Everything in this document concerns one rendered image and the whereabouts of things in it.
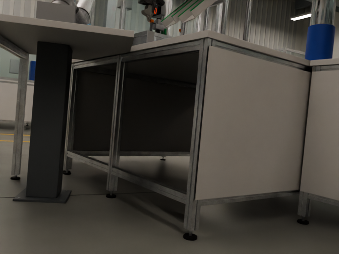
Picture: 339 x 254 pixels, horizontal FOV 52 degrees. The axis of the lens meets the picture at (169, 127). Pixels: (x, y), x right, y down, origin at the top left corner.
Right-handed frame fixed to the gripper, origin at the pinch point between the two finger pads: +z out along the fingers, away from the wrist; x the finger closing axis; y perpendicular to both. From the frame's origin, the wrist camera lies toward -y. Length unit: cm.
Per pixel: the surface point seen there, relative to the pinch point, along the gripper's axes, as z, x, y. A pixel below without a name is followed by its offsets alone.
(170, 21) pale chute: 4.8, 21.0, -0.2
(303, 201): 95, 78, -55
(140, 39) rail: 15.6, 10.1, 11.4
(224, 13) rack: 4, 53, -10
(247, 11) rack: -1, 53, -27
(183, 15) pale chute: 4.6, 35.6, 1.9
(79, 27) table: 23, 35, 57
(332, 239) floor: 107, 100, -47
